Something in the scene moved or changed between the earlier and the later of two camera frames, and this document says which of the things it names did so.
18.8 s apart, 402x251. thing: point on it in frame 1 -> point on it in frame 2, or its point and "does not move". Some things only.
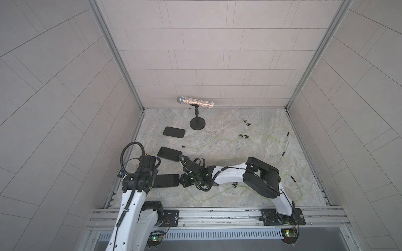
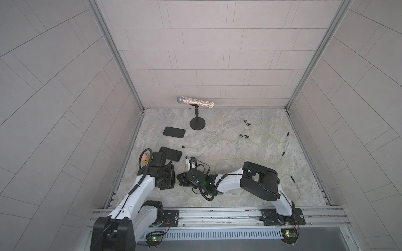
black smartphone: x=169 y=153 does not move
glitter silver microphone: x=181 y=100 does not move
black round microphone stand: x=197 y=123 does not move
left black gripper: x=153 y=174 -> x=169 y=183
